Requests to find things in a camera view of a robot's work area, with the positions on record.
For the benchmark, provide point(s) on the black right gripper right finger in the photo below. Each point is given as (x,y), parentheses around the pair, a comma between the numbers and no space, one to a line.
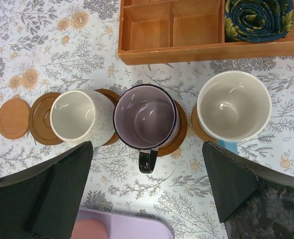
(253,201)

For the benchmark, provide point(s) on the grey purple ceramic mug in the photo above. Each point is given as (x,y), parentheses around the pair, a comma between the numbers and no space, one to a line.
(146,118)

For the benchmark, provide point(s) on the light bamboo coaster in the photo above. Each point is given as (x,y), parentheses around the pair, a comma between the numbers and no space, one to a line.
(14,115)
(198,129)

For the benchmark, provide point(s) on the dark wooden grooved coaster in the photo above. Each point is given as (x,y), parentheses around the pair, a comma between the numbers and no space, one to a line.
(114,97)
(180,136)
(39,120)

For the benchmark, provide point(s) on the lavender plastic serving tray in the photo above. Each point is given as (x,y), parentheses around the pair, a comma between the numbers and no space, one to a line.
(127,227)

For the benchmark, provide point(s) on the white floral tablecloth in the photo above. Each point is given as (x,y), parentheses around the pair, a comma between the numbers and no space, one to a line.
(61,45)

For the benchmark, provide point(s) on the white ceramic mug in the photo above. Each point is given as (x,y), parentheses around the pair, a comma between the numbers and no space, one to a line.
(83,115)

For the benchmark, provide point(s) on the orange wooden compartment tray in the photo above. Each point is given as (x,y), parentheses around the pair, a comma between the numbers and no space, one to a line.
(167,31)

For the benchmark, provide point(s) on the light blue ceramic mug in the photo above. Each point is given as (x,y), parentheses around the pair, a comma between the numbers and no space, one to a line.
(233,106)

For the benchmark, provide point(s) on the dark floral rolled cloth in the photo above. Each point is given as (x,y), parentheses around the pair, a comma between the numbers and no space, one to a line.
(257,20)

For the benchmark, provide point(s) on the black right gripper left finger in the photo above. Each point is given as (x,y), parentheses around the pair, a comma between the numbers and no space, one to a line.
(42,201)

